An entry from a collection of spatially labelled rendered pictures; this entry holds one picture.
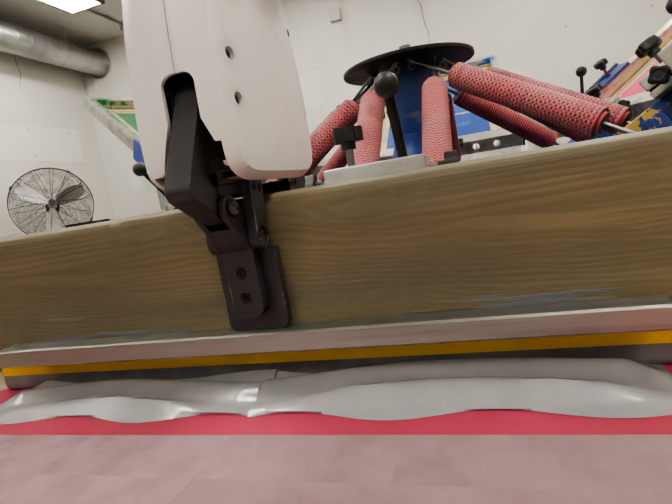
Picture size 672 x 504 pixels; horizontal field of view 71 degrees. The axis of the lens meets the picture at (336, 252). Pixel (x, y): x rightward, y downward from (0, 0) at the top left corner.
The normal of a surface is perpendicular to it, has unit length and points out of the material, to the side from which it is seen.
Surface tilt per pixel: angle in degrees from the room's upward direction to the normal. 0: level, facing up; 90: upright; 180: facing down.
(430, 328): 90
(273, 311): 90
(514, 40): 90
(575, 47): 90
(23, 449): 0
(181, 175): 62
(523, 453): 0
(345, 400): 38
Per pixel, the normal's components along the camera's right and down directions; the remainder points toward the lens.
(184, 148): -0.32, -0.32
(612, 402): -0.29, -0.79
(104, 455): -0.16, -0.98
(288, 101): 0.96, -0.07
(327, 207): -0.27, 0.18
